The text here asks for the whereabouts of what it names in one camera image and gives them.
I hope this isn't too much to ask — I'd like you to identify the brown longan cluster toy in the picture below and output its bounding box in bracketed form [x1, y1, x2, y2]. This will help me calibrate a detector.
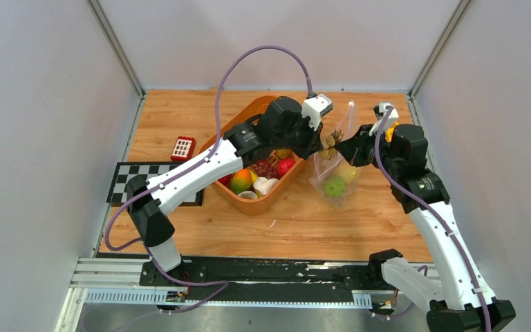
[319, 129, 344, 160]

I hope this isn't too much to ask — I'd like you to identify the orange green mango toy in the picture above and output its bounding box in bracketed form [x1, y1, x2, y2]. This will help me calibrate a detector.
[230, 169, 253, 195]

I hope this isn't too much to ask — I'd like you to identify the small yellow fruit toy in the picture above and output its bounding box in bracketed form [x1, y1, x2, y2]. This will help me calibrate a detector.
[249, 169, 259, 183]

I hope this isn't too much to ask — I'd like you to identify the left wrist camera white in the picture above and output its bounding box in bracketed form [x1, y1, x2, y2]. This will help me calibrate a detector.
[301, 93, 333, 130]

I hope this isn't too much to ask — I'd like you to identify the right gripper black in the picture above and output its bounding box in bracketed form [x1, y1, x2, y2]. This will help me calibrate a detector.
[334, 124, 400, 176]

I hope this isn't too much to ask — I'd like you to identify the checkerboard calibration board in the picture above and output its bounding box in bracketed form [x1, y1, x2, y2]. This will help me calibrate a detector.
[106, 161, 205, 208]

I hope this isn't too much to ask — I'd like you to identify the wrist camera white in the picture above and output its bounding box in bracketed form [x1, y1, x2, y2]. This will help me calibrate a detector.
[301, 93, 333, 130]
[369, 102, 400, 136]

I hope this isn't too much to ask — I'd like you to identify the orange plastic basket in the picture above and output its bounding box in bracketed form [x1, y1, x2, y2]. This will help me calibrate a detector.
[209, 95, 306, 215]

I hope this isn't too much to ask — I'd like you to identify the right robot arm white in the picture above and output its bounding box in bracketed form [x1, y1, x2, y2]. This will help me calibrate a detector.
[335, 124, 516, 331]

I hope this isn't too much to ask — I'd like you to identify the red apple toy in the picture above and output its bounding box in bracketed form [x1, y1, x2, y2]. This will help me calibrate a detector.
[218, 174, 233, 187]

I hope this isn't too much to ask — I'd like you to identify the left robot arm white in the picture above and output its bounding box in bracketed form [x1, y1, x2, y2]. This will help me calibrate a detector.
[126, 94, 333, 286]

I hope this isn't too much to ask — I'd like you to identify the red strawberry toy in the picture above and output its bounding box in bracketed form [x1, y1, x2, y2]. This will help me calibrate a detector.
[277, 158, 296, 178]

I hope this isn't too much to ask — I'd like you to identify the white garlic toy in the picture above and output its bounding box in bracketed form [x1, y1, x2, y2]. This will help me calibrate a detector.
[237, 190, 259, 200]

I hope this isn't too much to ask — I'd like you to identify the yellow pear toy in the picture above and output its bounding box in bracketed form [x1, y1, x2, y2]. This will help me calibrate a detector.
[335, 163, 360, 184]

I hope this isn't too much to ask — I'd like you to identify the green apple toy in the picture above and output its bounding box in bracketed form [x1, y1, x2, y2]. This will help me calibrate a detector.
[323, 176, 347, 199]

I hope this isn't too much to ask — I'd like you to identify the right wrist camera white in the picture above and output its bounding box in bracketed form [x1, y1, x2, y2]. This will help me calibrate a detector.
[369, 102, 400, 136]

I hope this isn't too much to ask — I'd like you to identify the red white block toy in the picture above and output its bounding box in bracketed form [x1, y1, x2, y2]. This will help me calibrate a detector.
[170, 136, 196, 162]

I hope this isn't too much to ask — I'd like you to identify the white mushroom toy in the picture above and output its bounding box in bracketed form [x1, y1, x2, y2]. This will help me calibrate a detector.
[252, 177, 279, 197]

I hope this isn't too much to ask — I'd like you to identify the yellow triangle bracket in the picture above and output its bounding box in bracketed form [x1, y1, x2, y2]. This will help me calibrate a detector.
[385, 122, 400, 142]

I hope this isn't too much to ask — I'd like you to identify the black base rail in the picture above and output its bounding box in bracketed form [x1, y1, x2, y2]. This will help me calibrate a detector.
[138, 255, 399, 304]

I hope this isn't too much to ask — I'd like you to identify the purple grapes toy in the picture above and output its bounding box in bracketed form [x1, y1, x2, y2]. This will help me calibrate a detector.
[250, 160, 278, 179]

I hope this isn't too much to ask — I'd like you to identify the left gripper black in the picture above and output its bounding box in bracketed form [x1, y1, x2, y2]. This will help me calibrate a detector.
[273, 113, 324, 161]

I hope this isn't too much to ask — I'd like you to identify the clear zip top bag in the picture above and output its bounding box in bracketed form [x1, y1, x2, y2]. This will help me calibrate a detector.
[309, 101, 360, 210]

